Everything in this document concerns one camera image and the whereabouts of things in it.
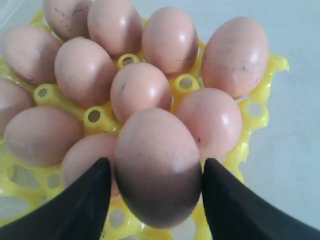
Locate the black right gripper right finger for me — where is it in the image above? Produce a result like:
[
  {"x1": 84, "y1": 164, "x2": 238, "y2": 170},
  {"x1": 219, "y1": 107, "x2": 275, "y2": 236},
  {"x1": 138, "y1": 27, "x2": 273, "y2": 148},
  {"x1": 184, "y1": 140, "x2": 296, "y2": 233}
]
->
[{"x1": 202, "y1": 158, "x2": 320, "y2": 240}]

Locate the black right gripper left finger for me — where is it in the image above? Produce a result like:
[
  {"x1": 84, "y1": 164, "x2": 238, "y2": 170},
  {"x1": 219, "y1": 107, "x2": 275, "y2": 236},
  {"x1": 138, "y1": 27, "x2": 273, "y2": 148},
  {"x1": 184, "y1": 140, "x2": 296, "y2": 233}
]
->
[{"x1": 0, "y1": 158, "x2": 112, "y2": 240}]

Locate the brown egg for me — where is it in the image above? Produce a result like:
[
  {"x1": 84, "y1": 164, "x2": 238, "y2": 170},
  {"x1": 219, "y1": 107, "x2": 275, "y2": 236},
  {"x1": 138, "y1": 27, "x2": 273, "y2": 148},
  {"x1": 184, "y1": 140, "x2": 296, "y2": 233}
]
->
[
  {"x1": 175, "y1": 88, "x2": 243, "y2": 160},
  {"x1": 54, "y1": 37, "x2": 117, "y2": 108},
  {"x1": 0, "y1": 25, "x2": 62, "y2": 86},
  {"x1": 87, "y1": 0, "x2": 143, "y2": 59},
  {"x1": 0, "y1": 77, "x2": 35, "y2": 138},
  {"x1": 141, "y1": 6, "x2": 199, "y2": 77},
  {"x1": 42, "y1": 0, "x2": 93, "y2": 41},
  {"x1": 61, "y1": 133, "x2": 120, "y2": 198},
  {"x1": 110, "y1": 62, "x2": 173, "y2": 124},
  {"x1": 4, "y1": 106, "x2": 83, "y2": 167},
  {"x1": 114, "y1": 108, "x2": 202, "y2": 229},
  {"x1": 201, "y1": 16, "x2": 270, "y2": 99}
]

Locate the yellow plastic egg tray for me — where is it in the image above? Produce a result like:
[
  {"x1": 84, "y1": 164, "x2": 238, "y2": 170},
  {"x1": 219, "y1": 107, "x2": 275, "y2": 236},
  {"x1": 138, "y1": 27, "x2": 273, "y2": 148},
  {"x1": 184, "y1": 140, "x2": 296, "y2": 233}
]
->
[{"x1": 0, "y1": 8, "x2": 290, "y2": 240}]

